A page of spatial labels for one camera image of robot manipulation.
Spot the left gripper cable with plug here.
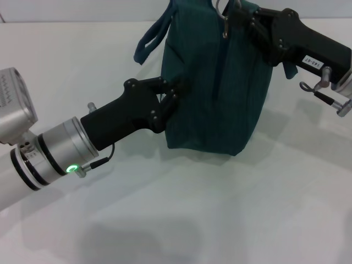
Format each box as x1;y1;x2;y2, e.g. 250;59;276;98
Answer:
75;142;115;179

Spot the teal insulated lunch bag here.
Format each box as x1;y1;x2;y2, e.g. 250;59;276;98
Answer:
133;0;299;157

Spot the right gripper cable with plug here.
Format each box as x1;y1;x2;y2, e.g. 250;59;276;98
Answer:
299;67;352;118

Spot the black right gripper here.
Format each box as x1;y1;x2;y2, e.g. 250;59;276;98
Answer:
221;1;352;85

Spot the metal zipper pull ring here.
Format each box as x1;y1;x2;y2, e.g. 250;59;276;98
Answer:
214;0;230;40

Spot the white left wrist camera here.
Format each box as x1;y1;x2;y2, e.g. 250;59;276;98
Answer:
0;67;39;144

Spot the gripper cable with plug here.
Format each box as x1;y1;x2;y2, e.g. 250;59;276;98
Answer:
75;142;115;179
299;67;352;118

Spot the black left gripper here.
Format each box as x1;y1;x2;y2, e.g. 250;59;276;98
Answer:
79;77;191;151

